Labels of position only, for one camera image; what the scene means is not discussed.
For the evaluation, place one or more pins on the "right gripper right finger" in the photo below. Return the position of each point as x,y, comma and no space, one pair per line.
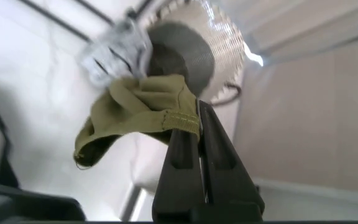
228,186

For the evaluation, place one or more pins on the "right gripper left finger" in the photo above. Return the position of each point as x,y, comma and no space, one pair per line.
179,186

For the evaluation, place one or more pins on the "green printed garment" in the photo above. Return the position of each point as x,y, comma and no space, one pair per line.
129,105

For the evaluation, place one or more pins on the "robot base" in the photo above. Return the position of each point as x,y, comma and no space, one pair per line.
26,202

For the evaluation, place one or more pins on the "white laundry basket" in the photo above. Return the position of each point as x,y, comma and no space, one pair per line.
225,46

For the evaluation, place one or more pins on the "black clothes rack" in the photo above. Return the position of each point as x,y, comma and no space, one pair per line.
54,20

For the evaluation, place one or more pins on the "pale grey shorts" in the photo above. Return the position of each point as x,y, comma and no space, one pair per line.
117,53

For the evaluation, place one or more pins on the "white curtain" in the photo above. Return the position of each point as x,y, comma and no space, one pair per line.
291,18

